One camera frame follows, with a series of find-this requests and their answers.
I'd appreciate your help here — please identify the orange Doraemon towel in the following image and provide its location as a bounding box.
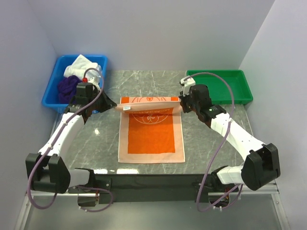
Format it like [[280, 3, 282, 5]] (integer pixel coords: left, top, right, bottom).
[[116, 96, 185, 164]]

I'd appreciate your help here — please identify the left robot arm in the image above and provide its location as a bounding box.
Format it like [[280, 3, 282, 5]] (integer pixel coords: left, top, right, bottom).
[[25, 83, 116, 194]]

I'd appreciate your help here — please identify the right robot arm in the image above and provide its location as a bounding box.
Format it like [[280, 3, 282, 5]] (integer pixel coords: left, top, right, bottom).
[[179, 82, 281, 191]]

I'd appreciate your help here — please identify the purple towel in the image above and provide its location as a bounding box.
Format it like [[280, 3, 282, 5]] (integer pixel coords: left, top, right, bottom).
[[57, 75, 82, 104]]

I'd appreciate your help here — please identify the green plastic tray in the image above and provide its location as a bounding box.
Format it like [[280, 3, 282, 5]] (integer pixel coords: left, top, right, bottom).
[[194, 69, 253, 105]]

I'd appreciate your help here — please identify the white towel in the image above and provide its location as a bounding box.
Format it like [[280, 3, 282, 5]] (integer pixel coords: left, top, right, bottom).
[[63, 55, 102, 84]]

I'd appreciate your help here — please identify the blue plastic bin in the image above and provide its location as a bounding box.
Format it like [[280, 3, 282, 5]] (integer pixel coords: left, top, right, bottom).
[[42, 54, 108, 114]]

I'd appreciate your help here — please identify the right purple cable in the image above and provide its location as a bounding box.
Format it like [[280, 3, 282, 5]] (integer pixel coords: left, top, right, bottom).
[[183, 71, 242, 213]]

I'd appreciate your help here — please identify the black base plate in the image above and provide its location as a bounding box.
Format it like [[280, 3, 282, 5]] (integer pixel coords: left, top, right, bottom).
[[67, 174, 239, 207]]

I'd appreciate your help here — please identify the aluminium mounting rail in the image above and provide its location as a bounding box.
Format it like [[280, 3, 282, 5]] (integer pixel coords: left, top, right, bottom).
[[25, 174, 280, 196]]

